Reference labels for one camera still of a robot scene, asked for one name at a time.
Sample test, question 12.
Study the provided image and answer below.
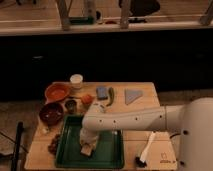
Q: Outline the tan eraser block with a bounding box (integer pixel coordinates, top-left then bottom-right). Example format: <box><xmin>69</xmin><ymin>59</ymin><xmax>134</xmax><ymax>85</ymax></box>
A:
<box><xmin>81</xmin><ymin>145</ymin><xmax>92</xmax><ymax>156</ymax></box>

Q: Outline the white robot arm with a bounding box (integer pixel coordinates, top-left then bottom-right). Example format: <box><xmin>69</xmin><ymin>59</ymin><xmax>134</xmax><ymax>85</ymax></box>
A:
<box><xmin>80</xmin><ymin>97</ymin><xmax>213</xmax><ymax>171</ymax></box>

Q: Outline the green plastic tray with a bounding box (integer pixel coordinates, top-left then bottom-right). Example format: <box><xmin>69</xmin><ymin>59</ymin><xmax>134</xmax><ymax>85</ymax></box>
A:
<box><xmin>55</xmin><ymin>116</ymin><xmax>124</xmax><ymax>169</ymax></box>

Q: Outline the brown grape bunch toy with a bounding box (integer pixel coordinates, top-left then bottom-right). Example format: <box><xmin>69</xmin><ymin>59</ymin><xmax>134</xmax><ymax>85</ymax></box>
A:
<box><xmin>48</xmin><ymin>134</ymin><xmax>60</xmax><ymax>155</ymax></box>

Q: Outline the dark red bowl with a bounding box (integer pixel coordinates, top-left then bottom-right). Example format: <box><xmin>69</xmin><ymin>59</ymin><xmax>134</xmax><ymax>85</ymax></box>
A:
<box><xmin>39</xmin><ymin>103</ymin><xmax>64</xmax><ymax>126</ymax></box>

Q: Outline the blue sponge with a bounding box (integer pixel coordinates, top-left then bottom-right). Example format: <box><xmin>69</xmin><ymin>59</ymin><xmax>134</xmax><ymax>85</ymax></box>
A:
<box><xmin>96</xmin><ymin>86</ymin><xmax>108</xmax><ymax>100</ymax></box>

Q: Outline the small white garlic toy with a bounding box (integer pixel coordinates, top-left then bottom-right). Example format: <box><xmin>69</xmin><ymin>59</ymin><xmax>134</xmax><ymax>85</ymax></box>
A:
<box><xmin>42</xmin><ymin>127</ymin><xmax>49</xmax><ymax>135</ymax></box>

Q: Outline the green toy pepper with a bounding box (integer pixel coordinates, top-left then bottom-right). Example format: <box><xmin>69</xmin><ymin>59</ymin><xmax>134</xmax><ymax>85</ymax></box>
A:
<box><xmin>106</xmin><ymin>87</ymin><xmax>115</xmax><ymax>106</ymax></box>

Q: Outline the orange plastic bowl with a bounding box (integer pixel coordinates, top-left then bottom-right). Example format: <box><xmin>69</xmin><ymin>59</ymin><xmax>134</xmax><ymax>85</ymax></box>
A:
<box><xmin>45</xmin><ymin>83</ymin><xmax>70</xmax><ymax>103</ymax></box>

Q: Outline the grey triangular cloth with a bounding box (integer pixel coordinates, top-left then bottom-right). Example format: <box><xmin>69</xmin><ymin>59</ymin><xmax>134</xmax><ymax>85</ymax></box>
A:
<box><xmin>125</xmin><ymin>89</ymin><xmax>143</xmax><ymax>105</ymax></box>

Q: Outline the white paper cup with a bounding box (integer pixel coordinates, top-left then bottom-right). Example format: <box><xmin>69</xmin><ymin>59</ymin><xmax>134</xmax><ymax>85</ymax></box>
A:
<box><xmin>70</xmin><ymin>74</ymin><xmax>83</xmax><ymax>89</ymax></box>

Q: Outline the black pole left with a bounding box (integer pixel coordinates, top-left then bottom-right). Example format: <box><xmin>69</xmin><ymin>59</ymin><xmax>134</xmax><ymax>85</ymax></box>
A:
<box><xmin>11</xmin><ymin>122</ymin><xmax>24</xmax><ymax>171</ymax></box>

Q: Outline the black office chair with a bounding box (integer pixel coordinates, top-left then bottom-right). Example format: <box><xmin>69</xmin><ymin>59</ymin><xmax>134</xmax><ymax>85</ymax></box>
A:
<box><xmin>118</xmin><ymin>0</ymin><xmax>161</xmax><ymax>24</ymax></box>

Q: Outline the wooden frame leg middle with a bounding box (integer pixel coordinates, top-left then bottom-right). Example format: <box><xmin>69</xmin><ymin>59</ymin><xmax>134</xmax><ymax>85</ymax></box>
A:
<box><xmin>120</xmin><ymin>0</ymin><xmax>131</xmax><ymax>29</ymax></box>

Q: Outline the wooden frame leg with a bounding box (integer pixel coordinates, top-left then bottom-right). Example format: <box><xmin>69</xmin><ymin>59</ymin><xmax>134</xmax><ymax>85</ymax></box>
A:
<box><xmin>120</xmin><ymin>0</ymin><xmax>131</xmax><ymax>29</ymax></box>
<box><xmin>55</xmin><ymin>0</ymin><xmax>70</xmax><ymax>31</ymax></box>

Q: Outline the wooden frame leg left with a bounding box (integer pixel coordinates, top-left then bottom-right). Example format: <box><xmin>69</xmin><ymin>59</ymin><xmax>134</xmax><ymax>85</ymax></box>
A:
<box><xmin>55</xmin><ymin>0</ymin><xmax>70</xmax><ymax>31</ymax></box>

